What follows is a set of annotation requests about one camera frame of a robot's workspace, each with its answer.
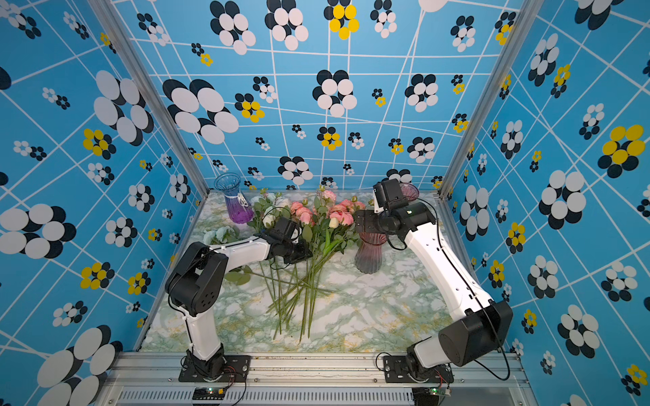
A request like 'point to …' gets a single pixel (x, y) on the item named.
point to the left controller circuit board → (209, 392)
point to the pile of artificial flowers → (293, 282)
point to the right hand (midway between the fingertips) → (374, 220)
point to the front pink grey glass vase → (368, 255)
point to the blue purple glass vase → (238, 207)
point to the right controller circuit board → (429, 396)
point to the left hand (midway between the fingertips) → (315, 252)
